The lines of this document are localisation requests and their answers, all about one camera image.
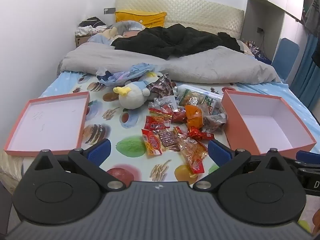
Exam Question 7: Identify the yellow packet with red label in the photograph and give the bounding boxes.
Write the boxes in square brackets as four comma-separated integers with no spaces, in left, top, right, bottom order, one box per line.
[142,129,167,157]

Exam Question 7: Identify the plain red snack packet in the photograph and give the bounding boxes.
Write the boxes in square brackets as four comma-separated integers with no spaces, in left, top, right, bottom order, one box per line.
[171,110,188,123]

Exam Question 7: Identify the red knotted snack packet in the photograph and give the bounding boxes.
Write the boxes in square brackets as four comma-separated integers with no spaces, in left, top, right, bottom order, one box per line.
[187,126,215,143]

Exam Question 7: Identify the small red snack packet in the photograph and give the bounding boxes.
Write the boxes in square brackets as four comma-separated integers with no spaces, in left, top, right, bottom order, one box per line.
[144,116,172,132]

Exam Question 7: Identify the black fleece garment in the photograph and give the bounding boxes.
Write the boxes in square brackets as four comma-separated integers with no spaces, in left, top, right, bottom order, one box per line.
[217,32,245,53]

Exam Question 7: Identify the orange snack packet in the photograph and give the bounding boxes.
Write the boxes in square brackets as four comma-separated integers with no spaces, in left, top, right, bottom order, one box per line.
[185,104,204,129]

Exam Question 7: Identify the white and blue plush penguin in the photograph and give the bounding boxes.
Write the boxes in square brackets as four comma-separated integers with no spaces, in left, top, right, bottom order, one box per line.
[113,72,170,110]

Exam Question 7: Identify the green label clear packet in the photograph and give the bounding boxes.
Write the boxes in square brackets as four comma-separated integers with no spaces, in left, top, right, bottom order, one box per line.
[176,88,223,110]

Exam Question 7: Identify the pile of clothes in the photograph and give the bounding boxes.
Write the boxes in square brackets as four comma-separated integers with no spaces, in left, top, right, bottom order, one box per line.
[76,17,108,36]

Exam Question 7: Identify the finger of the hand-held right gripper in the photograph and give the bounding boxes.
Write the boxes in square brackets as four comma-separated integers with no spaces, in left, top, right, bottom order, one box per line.
[290,151,320,170]

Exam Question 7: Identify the deep pink box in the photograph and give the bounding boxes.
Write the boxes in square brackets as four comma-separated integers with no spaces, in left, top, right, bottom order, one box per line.
[221,89,317,155]

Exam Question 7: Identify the beige pillow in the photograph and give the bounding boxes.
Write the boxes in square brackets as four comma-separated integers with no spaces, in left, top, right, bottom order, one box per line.
[236,39,253,55]

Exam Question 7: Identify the fruit print mat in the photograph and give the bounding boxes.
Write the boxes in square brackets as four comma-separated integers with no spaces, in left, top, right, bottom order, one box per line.
[21,71,250,183]

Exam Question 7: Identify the blue chair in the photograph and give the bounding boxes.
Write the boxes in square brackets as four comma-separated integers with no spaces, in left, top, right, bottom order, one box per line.
[272,38,300,80]

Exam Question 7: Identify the shallow pink box lid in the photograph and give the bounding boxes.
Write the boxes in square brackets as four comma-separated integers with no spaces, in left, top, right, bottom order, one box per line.
[4,91,90,157]

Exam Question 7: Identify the brown and silver foil packet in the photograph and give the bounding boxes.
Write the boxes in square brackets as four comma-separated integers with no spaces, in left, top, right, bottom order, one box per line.
[147,74,174,98]

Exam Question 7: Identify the red packet with orange picture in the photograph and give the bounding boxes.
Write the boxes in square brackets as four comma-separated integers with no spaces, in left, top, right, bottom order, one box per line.
[148,107,173,120]

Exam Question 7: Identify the white label clear packet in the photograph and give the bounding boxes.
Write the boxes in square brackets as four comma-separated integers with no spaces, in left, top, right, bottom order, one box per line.
[152,96,178,112]

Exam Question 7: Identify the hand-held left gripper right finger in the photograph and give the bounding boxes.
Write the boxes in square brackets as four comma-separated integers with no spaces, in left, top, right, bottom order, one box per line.
[192,139,288,190]

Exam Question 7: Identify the black blanket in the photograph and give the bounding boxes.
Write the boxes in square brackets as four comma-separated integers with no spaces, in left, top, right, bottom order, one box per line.
[111,24,225,60]

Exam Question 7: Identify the grey duvet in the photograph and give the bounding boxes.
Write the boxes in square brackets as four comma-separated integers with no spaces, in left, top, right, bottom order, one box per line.
[57,42,282,84]

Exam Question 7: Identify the cluttered bedside table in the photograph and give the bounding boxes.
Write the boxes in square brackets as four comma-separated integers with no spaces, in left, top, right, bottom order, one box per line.
[244,40,272,64]

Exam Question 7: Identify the brown stick snack packet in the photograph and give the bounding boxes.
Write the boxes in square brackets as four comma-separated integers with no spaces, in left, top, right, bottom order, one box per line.
[157,127,188,152]

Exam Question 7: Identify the crumpled bluish plastic bag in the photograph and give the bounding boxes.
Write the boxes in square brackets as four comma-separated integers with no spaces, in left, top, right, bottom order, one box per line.
[96,62,160,88]

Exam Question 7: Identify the yellow pillow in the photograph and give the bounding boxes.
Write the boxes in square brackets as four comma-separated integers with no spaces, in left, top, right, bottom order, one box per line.
[115,10,167,28]

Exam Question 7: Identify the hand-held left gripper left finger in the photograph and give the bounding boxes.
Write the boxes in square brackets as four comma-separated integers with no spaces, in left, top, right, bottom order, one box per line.
[32,139,127,190]

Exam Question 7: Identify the clear packet of orange snacks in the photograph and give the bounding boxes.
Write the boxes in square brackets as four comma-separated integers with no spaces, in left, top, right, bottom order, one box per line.
[179,137,208,175]

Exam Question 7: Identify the dark hanging clothes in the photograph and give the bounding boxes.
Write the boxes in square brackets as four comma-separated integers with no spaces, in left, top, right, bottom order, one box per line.
[304,0,320,65]

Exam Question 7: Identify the cream quilted headboard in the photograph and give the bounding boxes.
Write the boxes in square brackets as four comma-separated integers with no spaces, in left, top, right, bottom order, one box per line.
[115,0,245,39]

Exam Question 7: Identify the dark clear snack packet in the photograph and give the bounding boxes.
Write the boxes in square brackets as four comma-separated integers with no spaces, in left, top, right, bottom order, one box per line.
[202,106,228,133]

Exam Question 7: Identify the cardboard box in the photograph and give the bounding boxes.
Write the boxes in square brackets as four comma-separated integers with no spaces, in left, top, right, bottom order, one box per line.
[75,34,95,48]

